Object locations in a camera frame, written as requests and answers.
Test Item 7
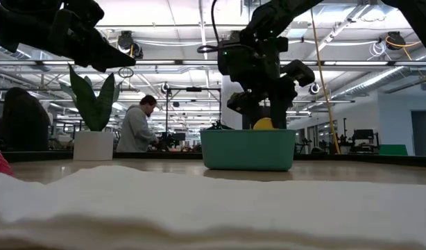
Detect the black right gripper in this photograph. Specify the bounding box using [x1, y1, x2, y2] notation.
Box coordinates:
[218, 31, 314, 130]

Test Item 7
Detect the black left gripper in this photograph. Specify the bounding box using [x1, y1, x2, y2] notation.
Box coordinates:
[48, 8, 137, 73]

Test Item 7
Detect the yellow toy lemon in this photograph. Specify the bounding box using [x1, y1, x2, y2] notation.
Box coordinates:
[253, 117, 279, 131]

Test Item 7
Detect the teal plastic tub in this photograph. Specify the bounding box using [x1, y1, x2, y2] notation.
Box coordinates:
[200, 128, 297, 172]

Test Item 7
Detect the person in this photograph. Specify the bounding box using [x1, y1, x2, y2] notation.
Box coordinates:
[115, 94, 160, 153]

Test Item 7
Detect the green plant in white pot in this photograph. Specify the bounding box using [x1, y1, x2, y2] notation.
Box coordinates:
[58, 64, 121, 161]

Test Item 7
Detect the white folded towel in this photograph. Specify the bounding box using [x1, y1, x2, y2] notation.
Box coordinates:
[0, 165, 426, 250]

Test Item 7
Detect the green board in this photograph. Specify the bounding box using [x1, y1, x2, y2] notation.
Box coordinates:
[378, 144, 409, 156]

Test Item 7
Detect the yellow cable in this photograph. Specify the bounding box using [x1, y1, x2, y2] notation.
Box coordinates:
[309, 0, 341, 155]

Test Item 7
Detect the black background rig frame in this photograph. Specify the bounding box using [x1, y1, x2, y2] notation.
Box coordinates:
[165, 86, 223, 140]

